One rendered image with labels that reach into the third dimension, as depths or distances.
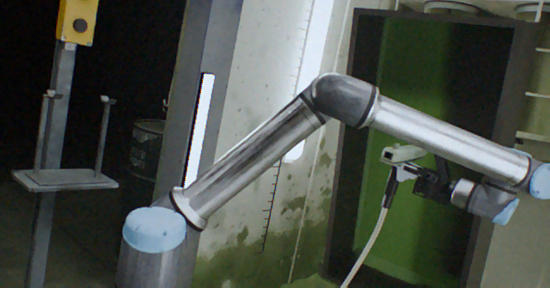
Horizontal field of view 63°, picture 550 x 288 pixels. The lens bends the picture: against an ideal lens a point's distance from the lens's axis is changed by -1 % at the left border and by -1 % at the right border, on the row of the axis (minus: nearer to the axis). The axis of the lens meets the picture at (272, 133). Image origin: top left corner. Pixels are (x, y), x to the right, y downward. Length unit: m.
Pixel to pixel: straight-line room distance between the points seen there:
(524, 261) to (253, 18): 1.97
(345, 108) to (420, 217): 1.20
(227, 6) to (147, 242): 1.22
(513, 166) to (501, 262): 1.68
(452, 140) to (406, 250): 1.20
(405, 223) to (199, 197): 1.25
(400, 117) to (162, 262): 0.67
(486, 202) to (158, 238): 0.92
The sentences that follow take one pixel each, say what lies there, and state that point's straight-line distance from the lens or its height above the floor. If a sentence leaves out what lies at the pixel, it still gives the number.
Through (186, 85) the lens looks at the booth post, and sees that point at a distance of 2.02.
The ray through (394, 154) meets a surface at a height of 1.15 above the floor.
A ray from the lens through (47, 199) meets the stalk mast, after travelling 2.00.
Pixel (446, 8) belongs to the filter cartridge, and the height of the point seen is 1.94.
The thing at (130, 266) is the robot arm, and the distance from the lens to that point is 1.16.
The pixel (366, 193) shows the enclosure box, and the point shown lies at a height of 0.84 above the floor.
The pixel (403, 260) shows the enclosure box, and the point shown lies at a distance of 2.36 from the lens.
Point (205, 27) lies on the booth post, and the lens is 1.98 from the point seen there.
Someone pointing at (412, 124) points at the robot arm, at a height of 1.26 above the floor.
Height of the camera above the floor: 1.30
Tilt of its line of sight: 7 degrees down
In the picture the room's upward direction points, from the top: 11 degrees clockwise
